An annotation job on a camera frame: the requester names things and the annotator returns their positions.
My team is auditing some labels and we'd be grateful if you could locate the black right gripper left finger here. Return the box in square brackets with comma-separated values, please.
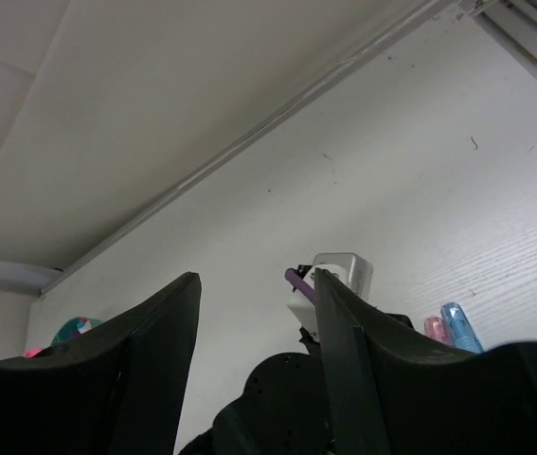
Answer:
[0, 272, 201, 454]

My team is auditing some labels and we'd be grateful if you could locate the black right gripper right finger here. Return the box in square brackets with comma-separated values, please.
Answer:
[320, 291, 537, 454]

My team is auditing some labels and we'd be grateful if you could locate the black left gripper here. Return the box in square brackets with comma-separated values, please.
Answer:
[181, 312, 337, 454]

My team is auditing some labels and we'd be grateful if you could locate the pink translucent correction tape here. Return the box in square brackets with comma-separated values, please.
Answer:
[423, 317, 452, 346]

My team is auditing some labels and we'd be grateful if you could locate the blue translucent correction tape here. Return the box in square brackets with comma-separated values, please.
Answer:
[440, 302, 484, 354]

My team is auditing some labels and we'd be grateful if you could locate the teal round divided organizer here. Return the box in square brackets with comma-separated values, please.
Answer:
[51, 317, 103, 345]

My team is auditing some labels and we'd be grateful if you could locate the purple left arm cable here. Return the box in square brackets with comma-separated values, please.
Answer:
[284, 267, 319, 307]

